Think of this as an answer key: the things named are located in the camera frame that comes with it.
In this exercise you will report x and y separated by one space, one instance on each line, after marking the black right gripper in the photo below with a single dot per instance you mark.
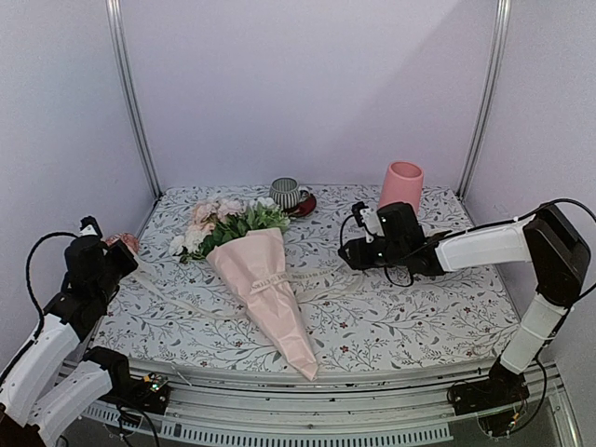
357 251

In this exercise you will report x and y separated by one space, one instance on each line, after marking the aluminium frame post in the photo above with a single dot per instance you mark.
496 56
123 66

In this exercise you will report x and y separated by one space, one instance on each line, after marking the floral patterned tablecloth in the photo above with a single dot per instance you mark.
390 323

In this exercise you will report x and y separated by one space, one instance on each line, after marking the left aluminium frame post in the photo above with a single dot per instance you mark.
123 66

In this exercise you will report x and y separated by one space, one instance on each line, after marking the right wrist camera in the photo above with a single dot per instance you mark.
367 219

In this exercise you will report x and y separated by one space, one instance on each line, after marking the pink flower bouquet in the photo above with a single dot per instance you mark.
242 241

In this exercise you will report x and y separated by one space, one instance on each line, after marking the cream printed ribbon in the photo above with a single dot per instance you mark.
145 276

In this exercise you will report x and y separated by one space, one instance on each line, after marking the right aluminium frame post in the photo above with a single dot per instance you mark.
496 56

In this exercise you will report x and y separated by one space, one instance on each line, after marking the striped ceramic cup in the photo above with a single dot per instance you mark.
287 193

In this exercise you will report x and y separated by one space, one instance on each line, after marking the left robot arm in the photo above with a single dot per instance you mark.
33 411

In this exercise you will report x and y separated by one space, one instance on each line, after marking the dark red saucer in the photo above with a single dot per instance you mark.
305 207

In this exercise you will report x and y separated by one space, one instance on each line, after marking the aluminium front rail base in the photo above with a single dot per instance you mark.
211 407

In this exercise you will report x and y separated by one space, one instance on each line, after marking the tall pink vase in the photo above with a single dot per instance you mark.
403 183

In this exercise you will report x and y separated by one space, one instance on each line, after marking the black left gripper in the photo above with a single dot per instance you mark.
122 250

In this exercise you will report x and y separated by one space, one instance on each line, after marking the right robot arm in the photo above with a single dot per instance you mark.
543 243

